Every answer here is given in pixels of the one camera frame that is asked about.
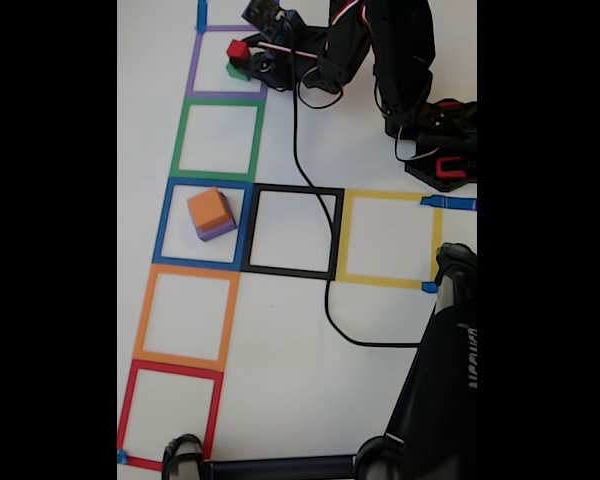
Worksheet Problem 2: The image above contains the green cube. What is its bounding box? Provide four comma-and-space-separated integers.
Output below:
225, 60, 254, 83

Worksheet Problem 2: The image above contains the orange cube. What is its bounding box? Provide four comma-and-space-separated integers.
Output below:
186, 187, 231, 234

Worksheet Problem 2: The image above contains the purple square block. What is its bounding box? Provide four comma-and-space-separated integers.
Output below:
195, 191, 239, 245

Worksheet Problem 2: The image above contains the long blue tape strip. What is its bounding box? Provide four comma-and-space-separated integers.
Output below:
419, 195, 478, 212

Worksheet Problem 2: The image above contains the black tripod stand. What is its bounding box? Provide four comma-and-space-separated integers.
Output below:
160, 242, 478, 480

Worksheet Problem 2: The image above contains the black camera cable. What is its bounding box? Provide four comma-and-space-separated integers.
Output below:
289, 29, 423, 348

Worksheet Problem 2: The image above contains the red square frame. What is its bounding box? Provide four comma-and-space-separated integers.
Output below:
117, 359, 225, 472

